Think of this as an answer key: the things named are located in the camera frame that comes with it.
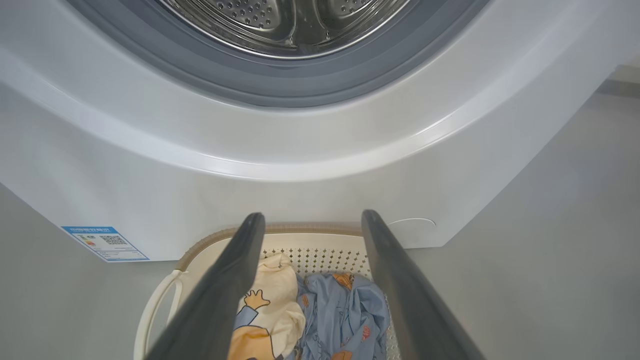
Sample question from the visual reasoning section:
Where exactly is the white drain filter cover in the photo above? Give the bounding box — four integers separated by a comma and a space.
387, 217, 437, 249

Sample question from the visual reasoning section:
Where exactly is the blue energy label sticker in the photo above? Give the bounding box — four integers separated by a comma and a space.
61, 226, 150, 263

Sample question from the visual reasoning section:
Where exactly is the cream cartoon print garment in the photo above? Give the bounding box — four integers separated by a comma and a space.
227, 252, 306, 360

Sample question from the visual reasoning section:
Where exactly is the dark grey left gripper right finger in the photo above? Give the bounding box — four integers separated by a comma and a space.
361, 209, 487, 360

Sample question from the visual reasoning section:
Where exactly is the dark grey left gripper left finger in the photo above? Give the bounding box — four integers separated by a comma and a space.
146, 212, 266, 360

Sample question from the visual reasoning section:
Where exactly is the white front-load washing machine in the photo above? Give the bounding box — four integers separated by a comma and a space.
0, 0, 640, 263

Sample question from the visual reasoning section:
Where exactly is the light blue printed garment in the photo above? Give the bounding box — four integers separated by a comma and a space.
287, 271, 391, 360

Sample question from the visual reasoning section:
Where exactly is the cream perforated laundry basket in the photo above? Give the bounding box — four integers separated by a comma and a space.
133, 222, 403, 360

